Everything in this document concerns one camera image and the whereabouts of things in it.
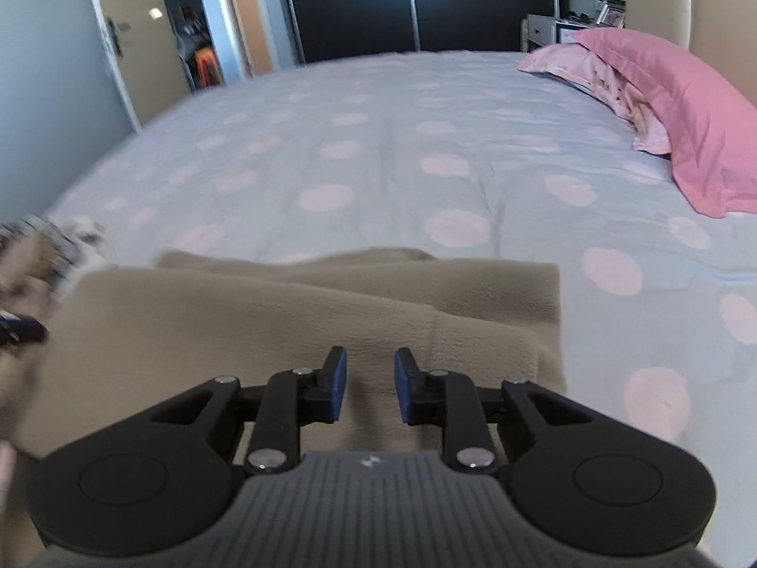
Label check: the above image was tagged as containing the orange hallway object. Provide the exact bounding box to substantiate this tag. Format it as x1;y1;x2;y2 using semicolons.
194;46;224;91

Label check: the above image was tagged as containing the cream padded headboard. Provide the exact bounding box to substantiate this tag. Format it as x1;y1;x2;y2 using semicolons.
625;0;757;108

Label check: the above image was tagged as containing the white nightstand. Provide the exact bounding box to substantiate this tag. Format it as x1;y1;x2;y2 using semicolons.
520;12;599;53

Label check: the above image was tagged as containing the polka dot bed cover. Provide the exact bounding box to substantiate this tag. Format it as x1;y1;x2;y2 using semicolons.
44;50;757;470

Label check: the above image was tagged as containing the light pink patterned pillow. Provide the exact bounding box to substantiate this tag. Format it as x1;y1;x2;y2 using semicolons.
517;43;673;156

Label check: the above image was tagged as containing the cream door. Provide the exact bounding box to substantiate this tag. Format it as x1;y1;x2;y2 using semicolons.
83;0;194;132

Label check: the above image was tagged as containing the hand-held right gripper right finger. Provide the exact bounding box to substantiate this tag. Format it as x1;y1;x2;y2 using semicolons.
394;347;596;477

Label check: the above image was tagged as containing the beige garment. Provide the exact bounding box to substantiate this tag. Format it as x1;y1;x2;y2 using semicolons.
10;247;570;568

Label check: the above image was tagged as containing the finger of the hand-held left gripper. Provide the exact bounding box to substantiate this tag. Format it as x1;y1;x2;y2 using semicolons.
0;312;49;348

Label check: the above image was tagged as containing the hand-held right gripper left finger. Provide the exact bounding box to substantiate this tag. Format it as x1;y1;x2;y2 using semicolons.
148;346;349;477

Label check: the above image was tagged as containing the black wardrobe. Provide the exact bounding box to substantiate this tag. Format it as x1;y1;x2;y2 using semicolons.
277;0;561;67

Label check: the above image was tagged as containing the patterned clothes pile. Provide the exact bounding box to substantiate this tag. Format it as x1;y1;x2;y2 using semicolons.
0;218;111;310

